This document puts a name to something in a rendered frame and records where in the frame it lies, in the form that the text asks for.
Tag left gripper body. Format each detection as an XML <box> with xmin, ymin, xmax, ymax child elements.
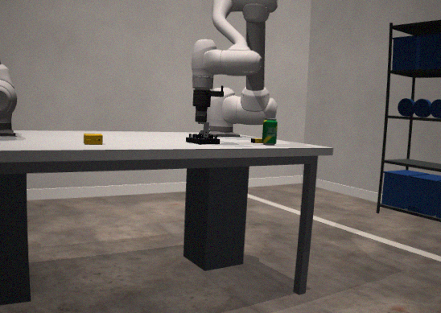
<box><xmin>192</xmin><ymin>75</ymin><xmax>224</xmax><ymax>122</ymax></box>

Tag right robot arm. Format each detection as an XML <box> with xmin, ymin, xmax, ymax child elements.
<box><xmin>0</xmin><ymin>61</ymin><xmax>17</xmax><ymax>136</ymax></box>

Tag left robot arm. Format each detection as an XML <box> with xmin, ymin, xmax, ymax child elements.
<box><xmin>192</xmin><ymin>0</ymin><xmax>278</xmax><ymax>137</ymax></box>

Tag green drink can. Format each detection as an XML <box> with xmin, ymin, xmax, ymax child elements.
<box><xmin>262</xmin><ymin>118</ymin><xmax>278</xmax><ymax>146</ymax></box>

